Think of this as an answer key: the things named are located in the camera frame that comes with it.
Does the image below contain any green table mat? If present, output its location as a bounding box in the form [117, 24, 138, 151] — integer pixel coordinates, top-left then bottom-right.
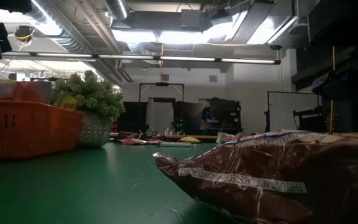
[0, 141, 254, 224]

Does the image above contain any black machine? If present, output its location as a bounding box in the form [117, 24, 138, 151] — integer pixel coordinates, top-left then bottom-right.
[292, 106, 329, 132]

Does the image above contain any white PayDay candy bar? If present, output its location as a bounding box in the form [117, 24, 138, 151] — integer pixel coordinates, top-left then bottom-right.
[215, 131, 244, 145]

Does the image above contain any black partition panel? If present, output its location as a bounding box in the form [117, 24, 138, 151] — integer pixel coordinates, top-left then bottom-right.
[116, 101, 149, 133]

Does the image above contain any orange plastic basket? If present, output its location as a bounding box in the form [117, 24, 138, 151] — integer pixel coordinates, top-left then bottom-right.
[0, 99, 85, 160]

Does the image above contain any thin yellow hanging cable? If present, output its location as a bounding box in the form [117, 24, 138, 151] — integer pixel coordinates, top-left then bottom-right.
[158, 42, 166, 77]

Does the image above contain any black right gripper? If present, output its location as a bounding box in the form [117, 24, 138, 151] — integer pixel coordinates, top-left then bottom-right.
[311, 68, 358, 134]

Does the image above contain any blue and white candy bar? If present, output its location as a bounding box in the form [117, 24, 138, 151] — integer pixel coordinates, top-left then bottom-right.
[159, 141, 196, 147]

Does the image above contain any black frame stand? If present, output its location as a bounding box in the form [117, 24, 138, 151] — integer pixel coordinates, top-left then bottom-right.
[138, 82, 185, 103]

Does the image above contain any black equipment cabinet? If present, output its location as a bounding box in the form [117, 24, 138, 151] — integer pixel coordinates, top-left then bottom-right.
[211, 98, 244, 133]

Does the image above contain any person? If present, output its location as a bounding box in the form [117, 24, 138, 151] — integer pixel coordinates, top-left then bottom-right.
[200, 96, 220, 131]

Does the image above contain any white board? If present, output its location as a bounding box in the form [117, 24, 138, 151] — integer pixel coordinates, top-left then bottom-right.
[264, 90, 323, 135]

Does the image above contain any pale green potted succulent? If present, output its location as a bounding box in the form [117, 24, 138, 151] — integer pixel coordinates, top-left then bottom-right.
[50, 70, 126, 149]

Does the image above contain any black and yellow cord reel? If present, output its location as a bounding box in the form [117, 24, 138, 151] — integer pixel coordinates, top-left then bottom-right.
[13, 25, 36, 43]

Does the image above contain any long LED light bar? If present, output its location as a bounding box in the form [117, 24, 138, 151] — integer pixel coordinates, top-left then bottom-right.
[1, 51, 282, 65]

